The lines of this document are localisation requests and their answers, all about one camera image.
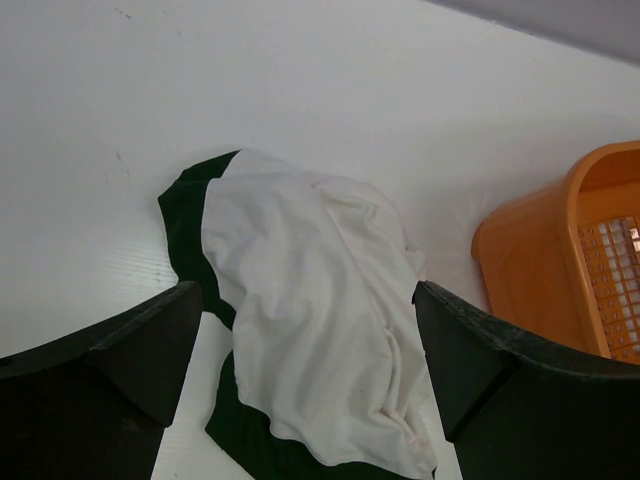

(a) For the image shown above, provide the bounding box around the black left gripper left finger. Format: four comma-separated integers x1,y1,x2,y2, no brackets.
1,281,203,479

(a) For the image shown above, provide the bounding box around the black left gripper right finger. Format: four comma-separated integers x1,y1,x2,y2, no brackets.
413,281,639,479

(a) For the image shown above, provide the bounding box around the white and green t-shirt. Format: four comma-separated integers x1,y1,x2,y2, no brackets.
158,149,437,479

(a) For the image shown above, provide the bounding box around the orange plastic basket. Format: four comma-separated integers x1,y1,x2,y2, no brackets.
471,141,639,364

